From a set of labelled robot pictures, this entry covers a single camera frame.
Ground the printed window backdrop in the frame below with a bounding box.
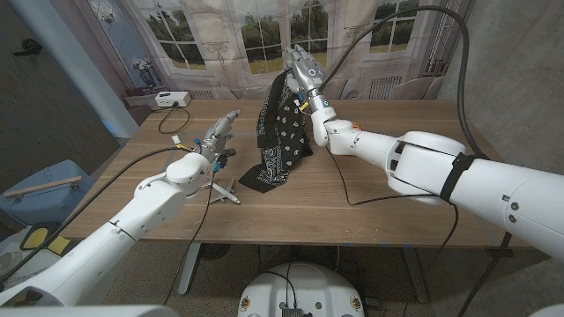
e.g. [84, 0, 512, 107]
[85, 0, 475, 101]

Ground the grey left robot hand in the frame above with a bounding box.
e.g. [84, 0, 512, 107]
[198, 109, 242, 163]

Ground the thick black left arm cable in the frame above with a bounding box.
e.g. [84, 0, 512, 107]
[0, 145, 195, 287]

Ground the grey table leg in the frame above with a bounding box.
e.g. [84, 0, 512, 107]
[401, 246, 431, 305]
[177, 242, 202, 296]

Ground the black paisley bandana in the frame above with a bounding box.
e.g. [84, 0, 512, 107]
[238, 72, 314, 194]

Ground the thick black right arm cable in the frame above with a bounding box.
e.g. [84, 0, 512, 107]
[321, 4, 515, 317]

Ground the yellow and black pad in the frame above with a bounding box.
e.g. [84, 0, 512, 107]
[19, 222, 71, 256]

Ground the white power box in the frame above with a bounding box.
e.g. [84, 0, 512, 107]
[154, 91, 192, 108]

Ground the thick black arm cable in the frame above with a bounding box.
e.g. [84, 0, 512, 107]
[0, 145, 195, 287]
[321, 4, 515, 317]

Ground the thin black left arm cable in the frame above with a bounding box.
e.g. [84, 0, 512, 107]
[163, 173, 219, 306]

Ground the black torso cable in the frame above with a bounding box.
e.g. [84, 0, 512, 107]
[263, 262, 297, 309]

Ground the white toy airplane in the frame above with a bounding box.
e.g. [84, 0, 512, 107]
[202, 176, 241, 205]

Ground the wooden bar handle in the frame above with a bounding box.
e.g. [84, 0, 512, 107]
[3, 175, 83, 199]

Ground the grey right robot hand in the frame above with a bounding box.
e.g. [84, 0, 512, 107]
[283, 42, 332, 115]

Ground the white robot torso base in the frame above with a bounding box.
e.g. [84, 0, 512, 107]
[237, 262, 366, 317]

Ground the white pillar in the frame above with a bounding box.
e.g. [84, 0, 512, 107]
[8, 0, 140, 140]

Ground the thin black looped cable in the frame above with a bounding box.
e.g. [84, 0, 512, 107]
[157, 105, 191, 136]

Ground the blue storage bin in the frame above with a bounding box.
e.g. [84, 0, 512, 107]
[0, 158, 96, 228]

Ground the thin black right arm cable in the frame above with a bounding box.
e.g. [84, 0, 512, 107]
[325, 147, 459, 265]

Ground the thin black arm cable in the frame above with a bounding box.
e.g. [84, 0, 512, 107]
[163, 173, 219, 306]
[325, 147, 459, 265]

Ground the grey white sneaker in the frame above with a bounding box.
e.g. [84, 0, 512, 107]
[0, 250, 23, 276]

